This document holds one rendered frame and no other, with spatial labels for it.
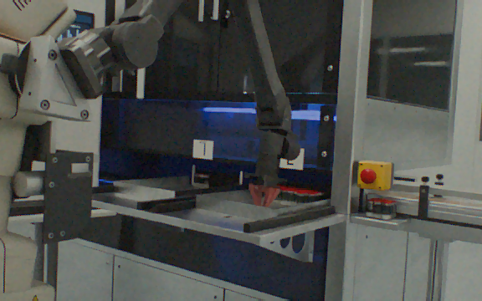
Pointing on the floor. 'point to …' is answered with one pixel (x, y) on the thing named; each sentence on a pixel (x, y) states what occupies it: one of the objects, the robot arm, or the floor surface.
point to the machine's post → (348, 147)
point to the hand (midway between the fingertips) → (260, 212)
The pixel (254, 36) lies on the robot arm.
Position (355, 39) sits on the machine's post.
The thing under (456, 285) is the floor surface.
